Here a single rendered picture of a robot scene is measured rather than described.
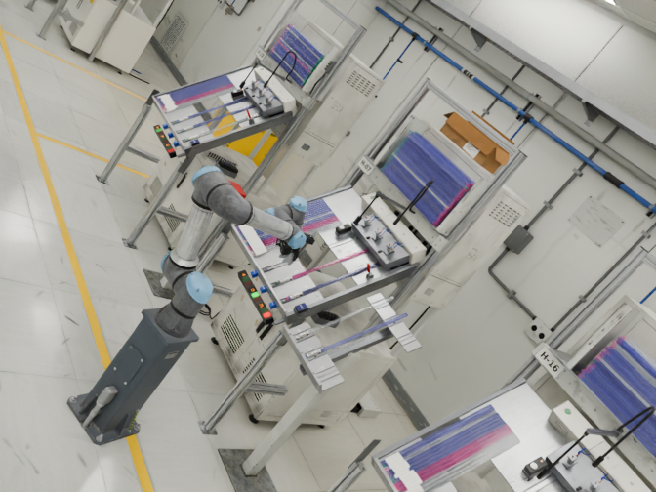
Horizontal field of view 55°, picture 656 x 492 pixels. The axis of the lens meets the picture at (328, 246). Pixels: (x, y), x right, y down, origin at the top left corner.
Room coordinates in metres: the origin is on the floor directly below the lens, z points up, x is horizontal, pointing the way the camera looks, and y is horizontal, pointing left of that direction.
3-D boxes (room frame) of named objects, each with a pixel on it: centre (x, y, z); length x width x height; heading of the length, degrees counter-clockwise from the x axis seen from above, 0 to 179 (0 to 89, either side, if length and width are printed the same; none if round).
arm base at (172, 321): (2.23, 0.29, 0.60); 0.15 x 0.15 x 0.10
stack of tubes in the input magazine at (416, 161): (3.19, -0.19, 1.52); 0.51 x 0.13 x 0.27; 48
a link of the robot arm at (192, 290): (2.24, 0.30, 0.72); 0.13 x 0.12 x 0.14; 55
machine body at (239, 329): (3.32, -0.22, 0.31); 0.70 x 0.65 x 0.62; 48
